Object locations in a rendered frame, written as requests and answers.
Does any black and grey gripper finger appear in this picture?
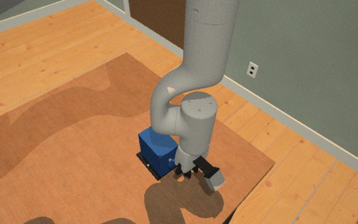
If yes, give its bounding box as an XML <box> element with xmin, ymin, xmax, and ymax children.
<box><xmin>192</xmin><ymin>166</ymin><xmax>198</xmax><ymax>173</ymax></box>
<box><xmin>175</xmin><ymin>163</ymin><xmax>191</xmax><ymax>179</ymax></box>

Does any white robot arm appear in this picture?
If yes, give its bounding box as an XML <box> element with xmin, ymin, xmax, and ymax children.
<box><xmin>150</xmin><ymin>0</ymin><xmax>240</xmax><ymax>191</ymax></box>

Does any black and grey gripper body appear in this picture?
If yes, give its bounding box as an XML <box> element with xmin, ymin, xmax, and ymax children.
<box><xmin>175</xmin><ymin>144</ymin><xmax>209</xmax><ymax>173</ymax></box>

